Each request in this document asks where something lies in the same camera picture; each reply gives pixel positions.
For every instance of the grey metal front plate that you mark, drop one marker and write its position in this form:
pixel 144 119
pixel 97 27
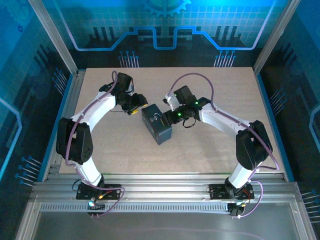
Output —
pixel 162 227

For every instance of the aluminium frame post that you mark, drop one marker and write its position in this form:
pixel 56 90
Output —
pixel 273 37
pixel 56 37

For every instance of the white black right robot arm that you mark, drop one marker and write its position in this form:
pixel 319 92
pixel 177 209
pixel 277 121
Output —
pixel 220 120

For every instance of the aluminium side frame rail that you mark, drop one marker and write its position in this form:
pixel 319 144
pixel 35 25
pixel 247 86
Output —
pixel 75 90

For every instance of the aluminium front frame rail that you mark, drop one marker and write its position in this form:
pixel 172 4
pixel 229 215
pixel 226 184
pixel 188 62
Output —
pixel 162 187

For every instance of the small silver padlock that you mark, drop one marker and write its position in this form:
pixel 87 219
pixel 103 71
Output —
pixel 151 120

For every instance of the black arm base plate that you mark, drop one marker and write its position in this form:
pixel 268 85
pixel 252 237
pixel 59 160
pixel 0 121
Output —
pixel 215 191
pixel 115 191

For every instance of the blue starry print box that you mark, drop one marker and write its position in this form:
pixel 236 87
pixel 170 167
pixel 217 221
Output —
pixel 162 135

